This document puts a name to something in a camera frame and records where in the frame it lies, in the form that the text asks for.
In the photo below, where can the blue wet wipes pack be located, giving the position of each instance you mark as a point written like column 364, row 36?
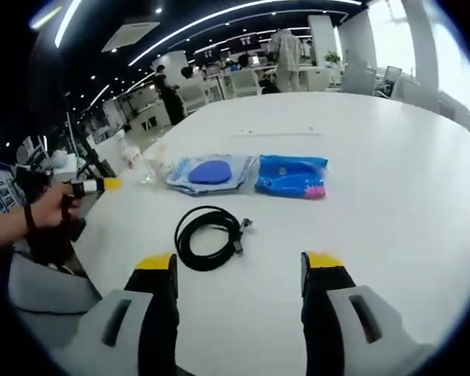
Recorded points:
column 211, row 172

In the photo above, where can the person's left hand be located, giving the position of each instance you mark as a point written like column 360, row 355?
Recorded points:
column 49, row 207

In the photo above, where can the blue snack packet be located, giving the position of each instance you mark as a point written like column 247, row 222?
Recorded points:
column 290, row 178

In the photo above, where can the curved ceiling light strip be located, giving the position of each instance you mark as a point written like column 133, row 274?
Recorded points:
column 203, row 24

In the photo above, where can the person's grey clothing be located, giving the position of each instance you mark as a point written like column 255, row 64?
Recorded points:
column 43, row 286

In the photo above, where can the clear plastic wrapper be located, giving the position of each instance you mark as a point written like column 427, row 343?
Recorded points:
column 149, row 178

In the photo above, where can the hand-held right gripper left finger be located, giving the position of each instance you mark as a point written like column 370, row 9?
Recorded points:
column 121, row 321

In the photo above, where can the green potted plant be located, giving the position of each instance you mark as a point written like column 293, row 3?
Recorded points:
column 332, row 58

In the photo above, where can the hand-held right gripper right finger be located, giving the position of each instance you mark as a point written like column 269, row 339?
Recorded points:
column 356, row 321

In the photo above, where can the white table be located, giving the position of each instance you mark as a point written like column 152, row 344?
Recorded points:
column 376, row 219

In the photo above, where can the ceiling air vent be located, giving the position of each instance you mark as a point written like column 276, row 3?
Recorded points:
column 131, row 36

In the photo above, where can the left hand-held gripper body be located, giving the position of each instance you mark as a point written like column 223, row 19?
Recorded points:
column 77, row 187

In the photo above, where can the clear plastic bottle red label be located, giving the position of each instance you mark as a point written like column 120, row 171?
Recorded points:
column 131, row 152

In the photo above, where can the window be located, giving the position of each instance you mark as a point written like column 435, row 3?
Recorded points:
column 446, row 58

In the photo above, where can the black metal frame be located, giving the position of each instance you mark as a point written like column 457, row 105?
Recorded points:
column 98, row 157

